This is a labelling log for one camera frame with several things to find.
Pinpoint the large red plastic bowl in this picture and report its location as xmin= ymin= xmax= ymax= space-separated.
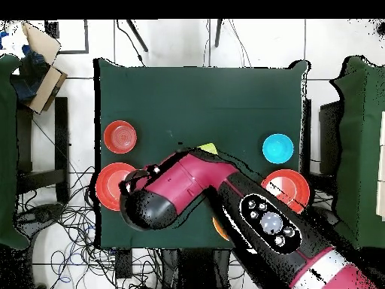
xmin=95 ymin=162 xmax=138 ymax=211
xmin=260 ymin=169 xmax=311 ymax=215

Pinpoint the dark green tablecloth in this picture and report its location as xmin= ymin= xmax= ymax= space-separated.
xmin=92 ymin=57 xmax=311 ymax=251

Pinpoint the green cloth covered side table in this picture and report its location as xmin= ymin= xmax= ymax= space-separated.
xmin=327 ymin=55 xmax=385 ymax=251
xmin=0 ymin=53 xmax=31 ymax=251

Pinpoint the yellow plastic cup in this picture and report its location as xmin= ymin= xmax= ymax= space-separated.
xmin=196 ymin=142 xmax=220 ymax=157

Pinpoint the black tripod leg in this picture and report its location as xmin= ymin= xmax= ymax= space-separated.
xmin=214 ymin=19 xmax=224 ymax=48
xmin=126 ymin=19 xmax=149 ymax=53

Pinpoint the small cyan plastic bowl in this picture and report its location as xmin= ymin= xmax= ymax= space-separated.
xmin=262 ymin=133 xmax=295 ymax=165

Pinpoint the black floor frame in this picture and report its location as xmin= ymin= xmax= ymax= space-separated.
xmin=44 ymin=19 xmax=89 ymax=55

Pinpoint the dark blue cloth bag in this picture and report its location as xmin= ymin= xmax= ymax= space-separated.
xmin=10 ymin=44 xmax=52 ymax=103

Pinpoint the tangle of floor cables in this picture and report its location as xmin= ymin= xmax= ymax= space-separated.
xmin=14 ymin=165 xmax=163 ymax=289

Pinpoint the black stool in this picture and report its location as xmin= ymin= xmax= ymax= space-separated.
xmin=16 ymin=96 xmax=71 ymax=205

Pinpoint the white box stack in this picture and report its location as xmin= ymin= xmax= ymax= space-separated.
xmin=375 ymin=111 xmax=385 ymax=222

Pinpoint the small orange-red plastic bowl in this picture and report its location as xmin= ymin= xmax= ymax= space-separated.
xmin=103 ymin=120 xmax=138 ymax=155

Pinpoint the black pedestal foot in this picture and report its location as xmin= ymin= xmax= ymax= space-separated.
xmin=14 ymin=202 xmax=65 ymax=230

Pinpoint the cardboard box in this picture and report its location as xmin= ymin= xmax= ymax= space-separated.
xmin=20 ymin=21 xmax=68 ymax=115

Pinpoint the large orange plastic bowl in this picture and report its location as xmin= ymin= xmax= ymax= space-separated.
xmin=211 ymin=216 xmax=232 ymax=242

